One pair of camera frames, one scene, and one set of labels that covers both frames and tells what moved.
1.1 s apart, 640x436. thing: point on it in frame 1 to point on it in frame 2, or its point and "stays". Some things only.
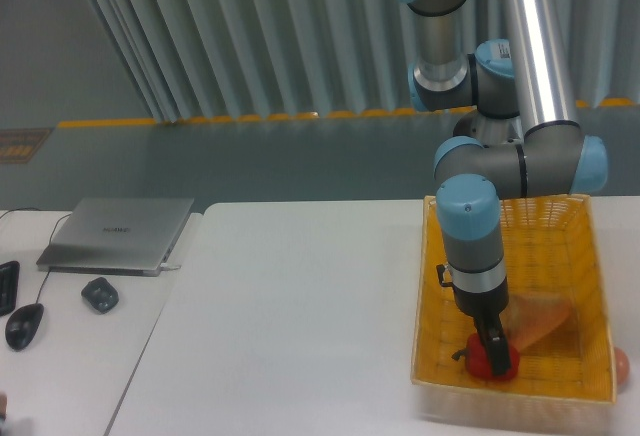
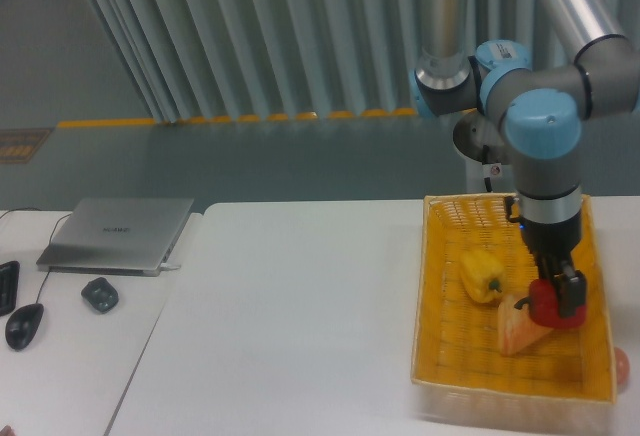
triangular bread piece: [526, 319] stays
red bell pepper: [477, 364] to [544, 307]
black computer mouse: [22, 325] stays
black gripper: [486, 308] to [554, 240]
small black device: [101, 295] stays
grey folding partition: [230, 37] stays
